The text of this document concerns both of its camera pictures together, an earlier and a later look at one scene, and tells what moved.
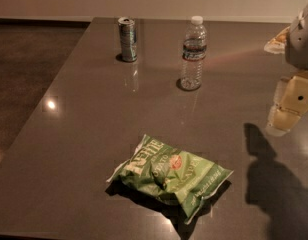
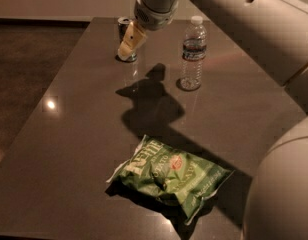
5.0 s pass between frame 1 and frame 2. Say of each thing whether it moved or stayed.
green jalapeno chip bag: stayed
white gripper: moved
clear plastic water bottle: stayed
